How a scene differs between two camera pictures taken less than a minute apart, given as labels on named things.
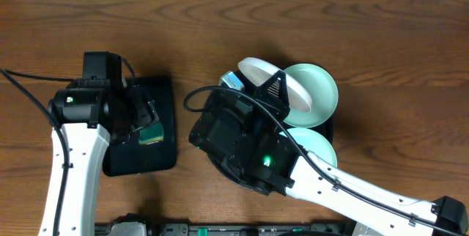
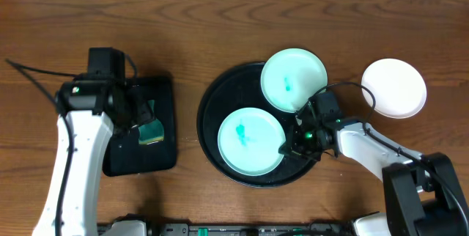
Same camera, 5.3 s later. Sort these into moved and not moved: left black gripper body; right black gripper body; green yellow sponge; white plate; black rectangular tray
Moved: right black gripper body; white plate
Not moved: black rectangular tray; left black gripper body; green yellow sponge
